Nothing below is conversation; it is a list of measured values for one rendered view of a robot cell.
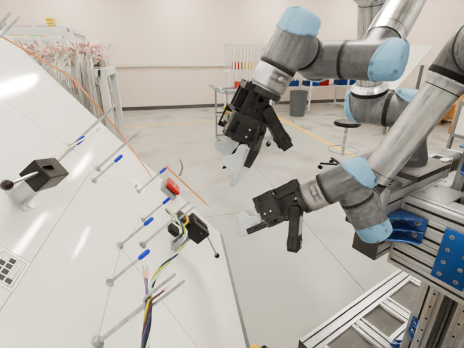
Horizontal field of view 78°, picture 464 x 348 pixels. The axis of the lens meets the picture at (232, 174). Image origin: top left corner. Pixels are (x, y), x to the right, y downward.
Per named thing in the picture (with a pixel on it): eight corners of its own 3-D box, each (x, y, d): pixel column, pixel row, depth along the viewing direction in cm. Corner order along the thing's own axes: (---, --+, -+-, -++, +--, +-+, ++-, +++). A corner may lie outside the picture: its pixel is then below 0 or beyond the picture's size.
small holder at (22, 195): (-38, 196, 35) (1, 159, 34) (19, 184, 44) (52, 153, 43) (-11, 224, 36) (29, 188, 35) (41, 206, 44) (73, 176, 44)
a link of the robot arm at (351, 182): (384, 192, 59) (365, 158, 58) (333, 213, 64) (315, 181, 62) (377, 179, 66) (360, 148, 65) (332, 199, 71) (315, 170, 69)
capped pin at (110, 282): (103, 282, 44) (144, 248, 43) (108, 277, 46) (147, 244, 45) (110, 288, 45) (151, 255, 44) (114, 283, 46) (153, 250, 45)
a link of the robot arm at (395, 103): (424, 138, 88) (437, 92, 83) (378, 130, 96) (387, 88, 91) (432, 130, 96) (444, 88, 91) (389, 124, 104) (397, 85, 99)
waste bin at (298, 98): (309, 116, 747) (312, 91, 723) (295, 117, 730) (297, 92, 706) (298, 113, 786) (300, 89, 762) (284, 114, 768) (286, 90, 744)
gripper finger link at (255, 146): (236, 163, 63) (249, 126, 63) (243, 166, 63) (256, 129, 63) (245, 166, 58) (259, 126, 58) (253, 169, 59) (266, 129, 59)
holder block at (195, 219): (197, 244, 71) (210, 235, 70) (181, 233, 68) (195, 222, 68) (195, 233, 74) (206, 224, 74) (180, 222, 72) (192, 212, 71)
